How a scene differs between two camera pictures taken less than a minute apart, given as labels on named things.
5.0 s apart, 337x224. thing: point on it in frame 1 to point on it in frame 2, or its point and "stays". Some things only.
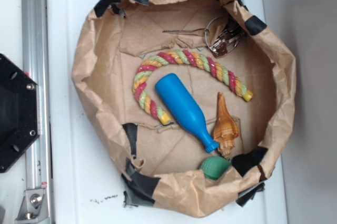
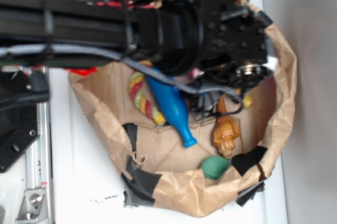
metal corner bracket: [33, 207] stays
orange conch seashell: [225, 129] stays
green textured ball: [214, 167] stays
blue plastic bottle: [179, 104] to [172, 104]
